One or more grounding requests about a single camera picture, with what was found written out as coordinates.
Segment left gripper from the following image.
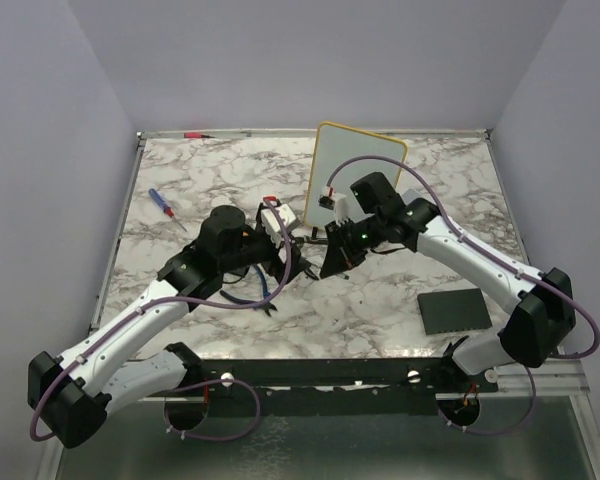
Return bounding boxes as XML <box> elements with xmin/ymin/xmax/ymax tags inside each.
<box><xmin>220</xmin><ymin>223</ymin><xmax>311</xmax><ymax>283</ymax></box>

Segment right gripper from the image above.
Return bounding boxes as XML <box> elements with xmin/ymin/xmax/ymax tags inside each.
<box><xmin>322</xmin><ymin>212</ymin><xmax>386</xmax><ymax>277</ymax></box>

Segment yellow framed whiteboard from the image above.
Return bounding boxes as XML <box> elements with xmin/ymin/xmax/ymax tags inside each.
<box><xmin>302</xmin><ymin>121</ymin><xmax>409</xmax><ymax>229</ymax></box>

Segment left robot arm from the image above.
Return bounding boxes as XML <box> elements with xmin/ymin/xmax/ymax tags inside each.
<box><xmin>27</xmin><ymin>197</ymin><xmax>299</xmax><ymax>448</ymax></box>

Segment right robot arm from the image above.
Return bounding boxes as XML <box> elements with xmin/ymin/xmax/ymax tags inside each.
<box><xmin>318</xmin><ymin>172</ymin><xmax>575</xmax><ymax>391</ymax></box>

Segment grey whiteboard eraser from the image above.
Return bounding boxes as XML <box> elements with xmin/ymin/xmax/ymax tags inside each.
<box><xmin>401</xmin><ymin>189</ymin><xmax>422</xmax><ymax>204</ymax></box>

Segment blue red screwdriver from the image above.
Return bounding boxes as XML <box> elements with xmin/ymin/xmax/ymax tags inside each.
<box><xmin>148</xmin><ymin>188</ymin><xmax>187</xmax><ymax>231</ymax></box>

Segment right black pad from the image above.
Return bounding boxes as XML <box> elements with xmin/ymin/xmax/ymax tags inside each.
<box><xmin>417</xmin><ymin>288</ymin><xmax>492</xmax><ymax>335</ymax></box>

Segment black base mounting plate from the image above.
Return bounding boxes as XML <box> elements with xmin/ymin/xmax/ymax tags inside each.
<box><xmin>184</xmin><ymin>357</ymin><xmax>498</xmax><ymax>416</ymax></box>

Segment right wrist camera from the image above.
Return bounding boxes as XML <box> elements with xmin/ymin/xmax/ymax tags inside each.
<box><xmin>318</xmin><ymin>186</ymin><xmax>350</xmax><ymax>224</ymax></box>

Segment black grey wire stripper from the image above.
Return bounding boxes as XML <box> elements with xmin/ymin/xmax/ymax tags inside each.
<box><xmin>294</xmin><ymin>236</ymin><xmax>350</xmax><ymax>280</ymax></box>

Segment blue handled cutting pliers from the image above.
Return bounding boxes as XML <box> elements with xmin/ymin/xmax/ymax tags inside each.
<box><xmin>219</xmin><ymin>265</ymin><xmax>278</xmax><ymax>317</ymax></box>

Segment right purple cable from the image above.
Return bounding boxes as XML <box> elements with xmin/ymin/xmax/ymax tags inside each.
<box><xmin>327</xmin><ymin>155</ymin><xmax>600</xmax><ymax>435</ymax></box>

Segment red marker on rail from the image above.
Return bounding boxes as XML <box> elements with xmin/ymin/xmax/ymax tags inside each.
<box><xmin>183</xmin><ymin>132</ymin><xmax>215</xmax><ymax>139</ymax></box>

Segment aluminium frame rail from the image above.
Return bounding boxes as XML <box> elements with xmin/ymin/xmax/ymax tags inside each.
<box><xmin>495</xmin><ymin>359</ymin><xmax>590</xmax><ymax>397</ymax></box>

